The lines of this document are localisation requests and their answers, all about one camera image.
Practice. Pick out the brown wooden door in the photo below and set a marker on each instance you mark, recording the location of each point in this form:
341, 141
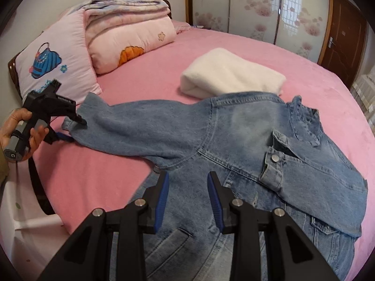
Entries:
346, 41

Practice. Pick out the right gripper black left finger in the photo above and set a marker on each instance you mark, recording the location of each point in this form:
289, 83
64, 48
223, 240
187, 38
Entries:
111, 244

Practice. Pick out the pink pillow with bag print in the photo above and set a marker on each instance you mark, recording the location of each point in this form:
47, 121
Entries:
60, 53

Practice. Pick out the blue denim jacket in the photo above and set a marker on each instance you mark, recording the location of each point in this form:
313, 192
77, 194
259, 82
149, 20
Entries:
269, 152

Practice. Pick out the person left hand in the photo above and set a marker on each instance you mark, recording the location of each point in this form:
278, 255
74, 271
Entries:
36, 135

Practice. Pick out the folded white fluffy blanket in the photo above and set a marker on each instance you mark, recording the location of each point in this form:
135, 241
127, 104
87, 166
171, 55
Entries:
220, 72

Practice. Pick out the floral sliding wardrobe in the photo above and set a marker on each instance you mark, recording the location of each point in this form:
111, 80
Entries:
299, 26

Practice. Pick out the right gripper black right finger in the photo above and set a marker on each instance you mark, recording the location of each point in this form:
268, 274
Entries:
269, 238

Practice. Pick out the white plastic stool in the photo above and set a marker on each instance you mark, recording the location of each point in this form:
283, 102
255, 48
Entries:
29, 237

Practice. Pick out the folded pink floral quilt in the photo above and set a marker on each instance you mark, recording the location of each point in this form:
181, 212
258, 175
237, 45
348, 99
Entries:
117, 31

